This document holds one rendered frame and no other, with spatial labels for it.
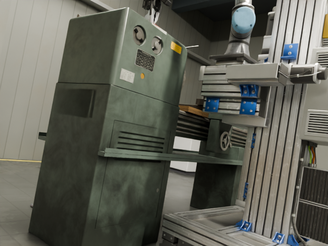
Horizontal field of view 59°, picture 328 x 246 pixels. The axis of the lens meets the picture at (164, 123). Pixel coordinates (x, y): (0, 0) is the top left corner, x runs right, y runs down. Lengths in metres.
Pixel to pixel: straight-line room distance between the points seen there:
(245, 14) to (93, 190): 1.15
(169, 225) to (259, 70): 0.94
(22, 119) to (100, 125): 3.16
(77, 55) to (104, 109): 0.41
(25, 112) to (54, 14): 1.49
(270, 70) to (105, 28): 0.83
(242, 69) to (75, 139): 0.92
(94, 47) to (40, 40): 3.08
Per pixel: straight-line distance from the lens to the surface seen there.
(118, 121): 1.46
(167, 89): 1.74
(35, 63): 4.58
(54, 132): 1.73
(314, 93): 1.62
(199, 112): 2.22
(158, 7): 1.76
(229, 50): 1.71
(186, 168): 5.71
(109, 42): 1.52
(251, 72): 1.46
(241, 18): 1.62
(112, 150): 1.41
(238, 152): 2.83
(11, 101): 4.45
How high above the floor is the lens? 0.66
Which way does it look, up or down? 3 degrees up
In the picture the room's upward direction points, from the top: 10 degrees clockwise
